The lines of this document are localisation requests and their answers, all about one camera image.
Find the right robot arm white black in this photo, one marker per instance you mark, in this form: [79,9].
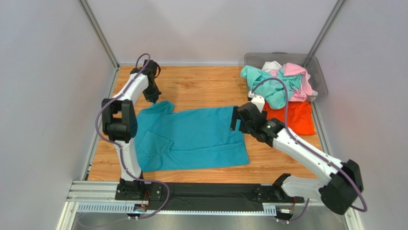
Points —
[338,184]

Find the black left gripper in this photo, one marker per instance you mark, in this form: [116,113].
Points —
[153,97]

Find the left aluminium corner post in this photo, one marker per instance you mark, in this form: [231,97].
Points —
[86,7]

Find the folded orange t shirt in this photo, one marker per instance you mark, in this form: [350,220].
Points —
[299,117]

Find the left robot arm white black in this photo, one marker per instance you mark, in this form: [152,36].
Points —
[119,124]

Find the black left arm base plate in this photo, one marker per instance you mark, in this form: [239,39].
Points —
[138,191]

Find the aluminium corner post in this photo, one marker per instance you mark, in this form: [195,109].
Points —
[86,7]
[335,12]

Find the pink t shirt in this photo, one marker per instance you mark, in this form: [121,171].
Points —
[296,78]

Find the mint green t shirt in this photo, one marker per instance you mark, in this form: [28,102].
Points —
[271,88]

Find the aluminium front frame rail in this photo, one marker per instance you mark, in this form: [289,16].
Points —
[100,197]

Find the white t shirt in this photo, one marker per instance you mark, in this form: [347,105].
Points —
[271,66]

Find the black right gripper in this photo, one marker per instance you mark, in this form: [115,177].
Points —
[240,118]

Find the teal t shirt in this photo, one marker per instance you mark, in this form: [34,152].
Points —
[190,139]

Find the right aluminium corner post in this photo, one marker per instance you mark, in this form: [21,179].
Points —
[335,12]

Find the clear plastic bin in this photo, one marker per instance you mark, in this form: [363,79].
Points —
[310,63]

